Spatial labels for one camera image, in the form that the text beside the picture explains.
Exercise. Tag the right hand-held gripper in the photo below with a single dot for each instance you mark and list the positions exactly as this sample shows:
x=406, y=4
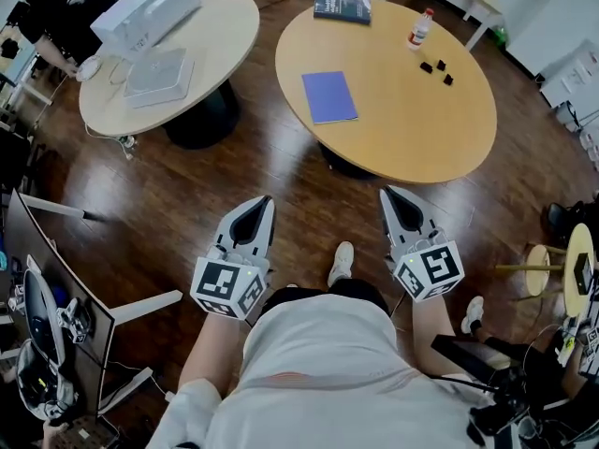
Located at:
x=435, y=269

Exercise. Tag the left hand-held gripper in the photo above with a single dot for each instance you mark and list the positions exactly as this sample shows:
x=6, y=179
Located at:
x=220, y=281

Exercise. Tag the purple book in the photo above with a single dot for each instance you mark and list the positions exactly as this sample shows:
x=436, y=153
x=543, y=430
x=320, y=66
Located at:
x=330, y=97

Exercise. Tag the person's right forearm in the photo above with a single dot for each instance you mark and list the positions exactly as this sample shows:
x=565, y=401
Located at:
x=430, y=335

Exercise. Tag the person's left forearm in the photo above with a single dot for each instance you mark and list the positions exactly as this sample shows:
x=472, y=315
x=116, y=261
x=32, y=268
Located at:
x=210, y=349

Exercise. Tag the person's white left shoe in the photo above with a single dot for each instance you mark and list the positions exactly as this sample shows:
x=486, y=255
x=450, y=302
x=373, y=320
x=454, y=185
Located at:
x=341, y=260

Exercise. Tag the person's white shoe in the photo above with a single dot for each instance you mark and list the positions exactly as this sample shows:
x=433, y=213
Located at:
x=341, y=260
x=473, y=314

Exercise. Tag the person's black shorts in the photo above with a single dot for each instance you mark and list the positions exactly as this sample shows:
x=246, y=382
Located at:
x=327, y=293

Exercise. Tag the person's white right shoe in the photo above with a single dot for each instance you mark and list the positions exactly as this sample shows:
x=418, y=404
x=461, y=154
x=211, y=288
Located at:
x=473, y=314

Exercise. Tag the small black block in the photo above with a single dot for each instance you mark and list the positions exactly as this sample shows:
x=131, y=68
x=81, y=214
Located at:
x=448, y=80
x=441, y=64
x=426, y=67

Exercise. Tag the person's white shirt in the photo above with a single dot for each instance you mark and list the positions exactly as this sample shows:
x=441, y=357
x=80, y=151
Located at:
x=327, y=372

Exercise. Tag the black bag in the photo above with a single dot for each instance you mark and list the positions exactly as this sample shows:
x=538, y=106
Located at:
x=573, y=222

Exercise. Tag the flat white carton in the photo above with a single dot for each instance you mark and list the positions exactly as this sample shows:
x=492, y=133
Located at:
x=161, y=77

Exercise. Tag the clear plastic bottle red cap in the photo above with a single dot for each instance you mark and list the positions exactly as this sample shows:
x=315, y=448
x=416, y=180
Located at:
x=419, y=33

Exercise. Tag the black box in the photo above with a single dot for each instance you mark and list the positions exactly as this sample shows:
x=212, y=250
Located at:
x=584, y=273

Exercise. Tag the dark desk with white legs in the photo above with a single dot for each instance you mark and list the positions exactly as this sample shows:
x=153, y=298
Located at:
x=61, y=288

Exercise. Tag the green bottle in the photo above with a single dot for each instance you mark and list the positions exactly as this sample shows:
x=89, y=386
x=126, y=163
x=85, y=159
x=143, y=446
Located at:
x=501, y=36

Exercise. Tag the white cabinet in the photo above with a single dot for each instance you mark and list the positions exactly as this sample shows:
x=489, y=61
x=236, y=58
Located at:
x=571, y=77

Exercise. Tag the dark blue hardcover volume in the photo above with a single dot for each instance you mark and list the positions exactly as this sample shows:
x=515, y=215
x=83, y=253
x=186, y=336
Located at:
x=344, y=6

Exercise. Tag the white round disc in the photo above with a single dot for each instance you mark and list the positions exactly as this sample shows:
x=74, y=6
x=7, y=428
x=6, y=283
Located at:
x=89, y=68

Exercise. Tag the large white carton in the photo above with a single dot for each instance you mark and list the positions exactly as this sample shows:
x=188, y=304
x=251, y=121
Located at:
x=150, y=7

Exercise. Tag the grey bag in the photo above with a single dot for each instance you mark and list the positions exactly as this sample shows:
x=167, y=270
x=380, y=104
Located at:
x=44, y=386

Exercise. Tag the black table pedestal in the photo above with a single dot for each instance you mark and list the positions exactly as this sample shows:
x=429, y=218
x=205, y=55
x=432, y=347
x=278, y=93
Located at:
x=206, y=120
x=344, y=162

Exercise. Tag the black camera rig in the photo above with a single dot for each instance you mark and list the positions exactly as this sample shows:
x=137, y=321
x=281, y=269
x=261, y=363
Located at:
x=524, y=391

